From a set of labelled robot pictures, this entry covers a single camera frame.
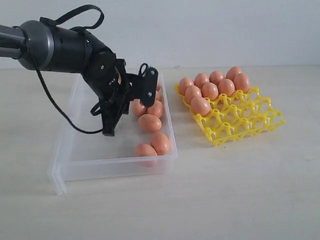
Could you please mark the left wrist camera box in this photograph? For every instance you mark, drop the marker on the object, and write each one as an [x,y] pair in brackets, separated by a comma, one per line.
[143,86]

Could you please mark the brown egg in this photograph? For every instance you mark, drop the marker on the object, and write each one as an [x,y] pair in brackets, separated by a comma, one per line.
[200,105]
[137,108]
[226,86]
[183,85]
[158,96]
[160,142]
[156,109]
[232,72]
[216,77]
[191,92]
[242,82]
[201,79]
[210,90]
[149,123]
[158,87]

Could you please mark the yellow plastic egg tray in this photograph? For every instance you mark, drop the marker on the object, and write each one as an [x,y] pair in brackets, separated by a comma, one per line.
[242,115]

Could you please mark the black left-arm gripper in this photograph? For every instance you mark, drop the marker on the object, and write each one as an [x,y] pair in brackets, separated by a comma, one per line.
[115,88]

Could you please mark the clear plastic bin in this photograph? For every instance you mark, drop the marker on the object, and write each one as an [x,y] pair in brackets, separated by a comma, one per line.
[79,156]

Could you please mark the brown egg frontmost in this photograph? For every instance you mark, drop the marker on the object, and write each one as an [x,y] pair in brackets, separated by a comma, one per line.
[146,150]

